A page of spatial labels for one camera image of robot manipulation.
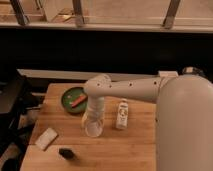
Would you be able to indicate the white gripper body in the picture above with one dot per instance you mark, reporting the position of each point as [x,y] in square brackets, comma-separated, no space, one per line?
[95,108]

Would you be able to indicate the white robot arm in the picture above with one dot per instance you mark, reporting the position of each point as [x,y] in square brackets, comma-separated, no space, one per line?
[183,119]

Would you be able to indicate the black eraser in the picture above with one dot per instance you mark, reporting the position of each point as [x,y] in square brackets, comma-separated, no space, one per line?
[66,153]

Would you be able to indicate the orange carrot piece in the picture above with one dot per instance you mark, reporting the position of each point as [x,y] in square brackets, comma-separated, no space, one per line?
[78,101]

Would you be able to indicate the green plate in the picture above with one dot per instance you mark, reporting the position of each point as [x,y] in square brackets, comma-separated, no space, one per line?
[69,96]

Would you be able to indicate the white bottle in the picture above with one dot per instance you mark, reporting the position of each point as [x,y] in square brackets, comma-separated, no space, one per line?
[122,115]

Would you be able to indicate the white rectangular sponge block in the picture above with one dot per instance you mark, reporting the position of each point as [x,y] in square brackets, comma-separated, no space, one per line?
[46,138]

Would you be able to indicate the black chair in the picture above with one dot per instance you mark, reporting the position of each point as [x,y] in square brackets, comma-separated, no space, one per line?
[15,99]

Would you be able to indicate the wooden table leg frame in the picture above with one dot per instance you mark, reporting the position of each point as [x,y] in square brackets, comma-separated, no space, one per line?
[23,20]

